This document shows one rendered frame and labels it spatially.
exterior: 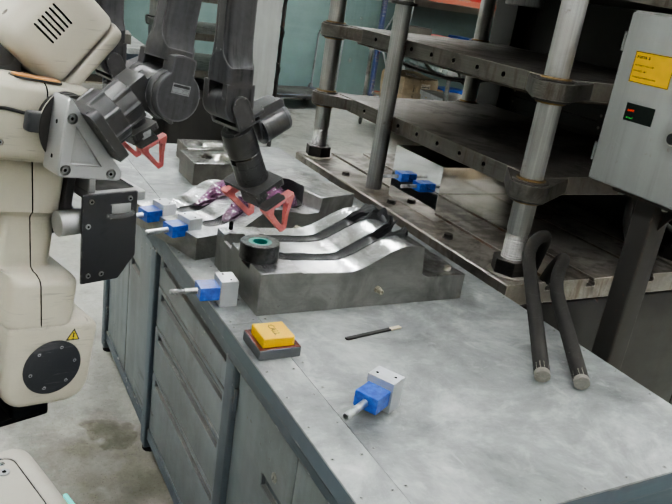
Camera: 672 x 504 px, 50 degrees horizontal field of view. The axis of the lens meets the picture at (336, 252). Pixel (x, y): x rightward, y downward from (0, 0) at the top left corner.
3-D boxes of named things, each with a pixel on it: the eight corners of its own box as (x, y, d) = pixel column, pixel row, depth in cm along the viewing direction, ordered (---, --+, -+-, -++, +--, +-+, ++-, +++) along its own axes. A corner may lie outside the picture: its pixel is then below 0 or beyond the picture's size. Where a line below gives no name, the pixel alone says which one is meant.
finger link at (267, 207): (279, 212, 138) (267, 171, 133) (304, 224, 134) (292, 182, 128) (252, 231, 135) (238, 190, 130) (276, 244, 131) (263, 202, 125)
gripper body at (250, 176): (251, 170, 137) (240, 136, 132) (286, 186, 130) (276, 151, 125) (225, 187, 134) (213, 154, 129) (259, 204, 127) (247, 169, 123)
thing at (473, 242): (502, 306, 184) (508, 280, 181) (294, 165, 289) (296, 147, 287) (711, 286, 224) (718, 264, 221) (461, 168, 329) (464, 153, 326)
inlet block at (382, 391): (356, 439, 108) (362, 408, 106) (329, 424, 111) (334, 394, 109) (399, 405, 119) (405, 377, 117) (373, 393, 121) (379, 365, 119)
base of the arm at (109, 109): (52, 99, 107) (90, 117, 99) (95, 67, 109) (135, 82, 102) (85, 143, 113) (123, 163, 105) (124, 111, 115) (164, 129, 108)
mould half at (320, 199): (194, 260, 163) (198, 214, 159) (135, 223, 180) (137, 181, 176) (348, 232, 198) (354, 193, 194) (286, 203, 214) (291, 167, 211)
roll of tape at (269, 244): (250, 247, 151) (251, 231, 150) (284, 256, 149) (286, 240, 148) (231, 257, 144) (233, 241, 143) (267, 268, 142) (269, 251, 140)
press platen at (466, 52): (544, 163, 170) (565, 81, 163) (310, 70, 275) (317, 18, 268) (757, 169, 210) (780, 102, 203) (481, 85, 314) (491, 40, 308)
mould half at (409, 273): (256, 316, 142) (263, 252, 137) (214, 264, 163) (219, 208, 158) (459, 298, 165) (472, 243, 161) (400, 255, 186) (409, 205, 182)
